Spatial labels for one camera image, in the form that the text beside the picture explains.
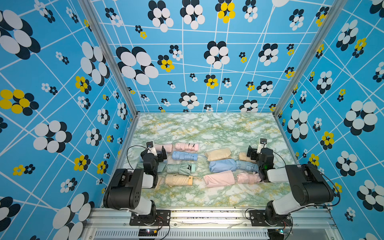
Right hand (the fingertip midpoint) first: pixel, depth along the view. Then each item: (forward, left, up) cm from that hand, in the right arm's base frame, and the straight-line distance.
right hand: (260, 146), depth 94 cm
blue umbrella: (-6, +48, -2) cm, 48 cm away
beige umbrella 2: (-6, +12, -2) cm, 14 cm away
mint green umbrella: (-15, +49, -1) cm, 51 cm away
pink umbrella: (-20, +11, -2) cm, 23 cm away
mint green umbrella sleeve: (-13, +62, -2) cm, 64 cm away
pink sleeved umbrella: (-1, +59, -1) cm, 59 cm away
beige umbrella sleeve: (-20, +61, -4) cm, 64 cm away
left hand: (-2, +65, +3) cm, 65 cm away
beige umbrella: (-21, +54, -2) cm, 58 cm away
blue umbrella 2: (-13, +11, -2) cm, 17 cm away
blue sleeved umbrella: (-11, +25, -4) cm, 27 cm away
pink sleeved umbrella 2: (-20, +27, -3) cm, 33 cm away
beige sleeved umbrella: (-4, +22, -3) cm, 23 cm away
